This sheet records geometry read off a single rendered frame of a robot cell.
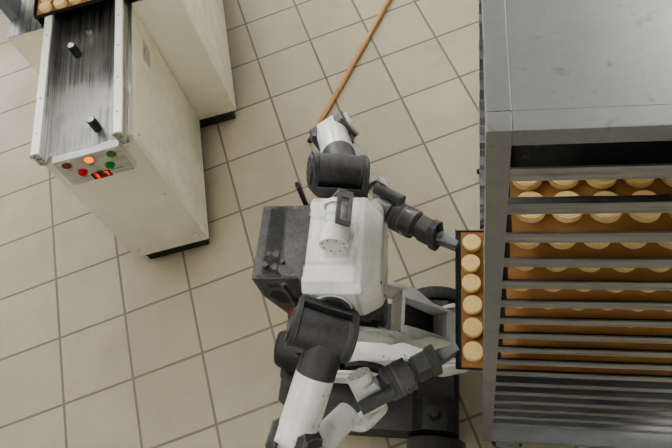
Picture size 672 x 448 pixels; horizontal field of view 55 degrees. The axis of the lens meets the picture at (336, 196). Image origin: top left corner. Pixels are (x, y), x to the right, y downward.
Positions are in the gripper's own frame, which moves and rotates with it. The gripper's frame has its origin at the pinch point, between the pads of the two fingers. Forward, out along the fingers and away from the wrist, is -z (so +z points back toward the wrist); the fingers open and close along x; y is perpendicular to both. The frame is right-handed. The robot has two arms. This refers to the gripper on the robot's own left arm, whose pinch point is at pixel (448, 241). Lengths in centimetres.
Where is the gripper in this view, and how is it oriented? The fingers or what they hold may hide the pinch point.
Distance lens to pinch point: 186.8
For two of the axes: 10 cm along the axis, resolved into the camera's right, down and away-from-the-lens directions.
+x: -1.9, -5.2, -8.3
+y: 5.7, -7.4, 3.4
